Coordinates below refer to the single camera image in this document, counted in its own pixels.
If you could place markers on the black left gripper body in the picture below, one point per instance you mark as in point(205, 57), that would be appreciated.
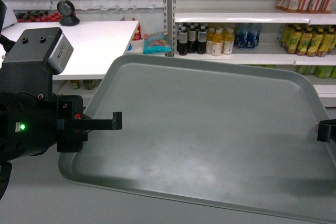
point(70, 138)

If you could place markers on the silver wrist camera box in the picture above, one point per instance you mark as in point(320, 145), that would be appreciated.
point(60, 55)

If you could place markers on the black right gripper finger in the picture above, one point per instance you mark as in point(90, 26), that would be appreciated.
point(326, 131)

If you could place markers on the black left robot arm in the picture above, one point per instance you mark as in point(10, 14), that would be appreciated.
point(33, 118)

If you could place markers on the white checkout counter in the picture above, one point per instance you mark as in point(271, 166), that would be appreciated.
point(96, 45)

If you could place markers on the grey rectangular tray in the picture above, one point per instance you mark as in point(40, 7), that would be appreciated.
point(215, 134)

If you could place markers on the black barcode scanner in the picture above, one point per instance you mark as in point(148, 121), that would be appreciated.
point(67, 11)

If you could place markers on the teal snack bag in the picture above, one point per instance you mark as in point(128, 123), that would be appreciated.
point(156, 43)

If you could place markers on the red snack bag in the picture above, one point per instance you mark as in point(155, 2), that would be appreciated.
point(137, 35)

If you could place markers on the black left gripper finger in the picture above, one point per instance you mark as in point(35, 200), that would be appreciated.
point(85, 123)

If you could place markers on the white perforated shelf upright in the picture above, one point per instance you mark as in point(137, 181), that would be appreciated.
point(169, 25)

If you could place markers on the white middle shelf board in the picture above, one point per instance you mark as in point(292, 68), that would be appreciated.
point(272, 18)

